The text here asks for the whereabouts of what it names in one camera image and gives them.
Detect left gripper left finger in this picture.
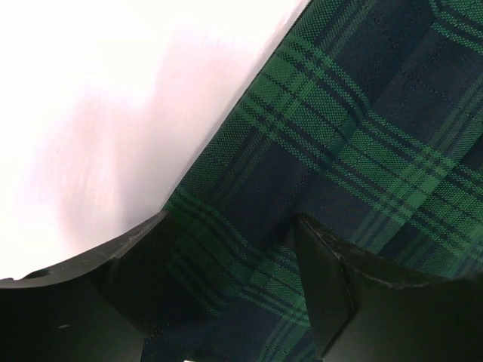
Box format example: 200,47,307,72
1,211,174,362

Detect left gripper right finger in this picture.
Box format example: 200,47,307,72
294,214,482,361

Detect green plaid skirt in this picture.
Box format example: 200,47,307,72
142,1,482,361

